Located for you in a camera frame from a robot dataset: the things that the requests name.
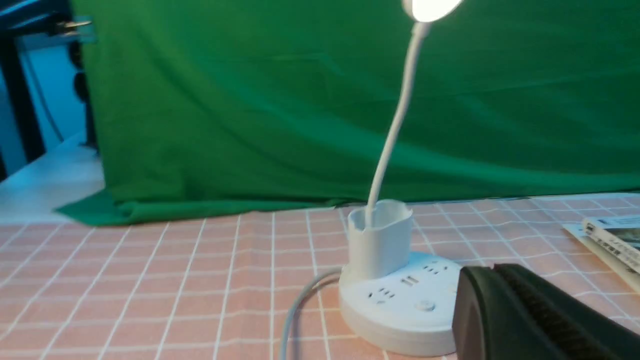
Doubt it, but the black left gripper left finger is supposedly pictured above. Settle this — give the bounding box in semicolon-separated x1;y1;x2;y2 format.
452;266;576;360

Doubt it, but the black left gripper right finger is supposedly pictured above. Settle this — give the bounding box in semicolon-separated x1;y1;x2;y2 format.
493;264;640;360

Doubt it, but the white desk lamp with sockets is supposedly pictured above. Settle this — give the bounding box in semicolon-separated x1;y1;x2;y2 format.
338;0;461;357

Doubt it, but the top white self-driving book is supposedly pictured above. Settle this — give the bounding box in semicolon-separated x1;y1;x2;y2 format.
582;215;640;274

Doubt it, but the middle white book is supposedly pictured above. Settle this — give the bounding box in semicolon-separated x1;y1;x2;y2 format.
575;224;640;286

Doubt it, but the bottom thin paper booklet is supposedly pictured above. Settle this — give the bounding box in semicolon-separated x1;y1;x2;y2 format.
562;223;640;295

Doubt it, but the pink checkered tablecloth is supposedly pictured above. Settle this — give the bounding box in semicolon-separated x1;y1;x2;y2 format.
0;194;639;360

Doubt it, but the green backdrop cloth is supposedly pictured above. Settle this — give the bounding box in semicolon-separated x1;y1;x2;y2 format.
58;0;640;226

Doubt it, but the metal binder clip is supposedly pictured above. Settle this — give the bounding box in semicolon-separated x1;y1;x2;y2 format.
46;18;93;36

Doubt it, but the white lamp power cable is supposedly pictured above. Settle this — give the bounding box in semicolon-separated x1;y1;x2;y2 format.
278;267;344;360

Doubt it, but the black metal frame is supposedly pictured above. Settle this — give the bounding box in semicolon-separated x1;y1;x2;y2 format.
1;0;99;180

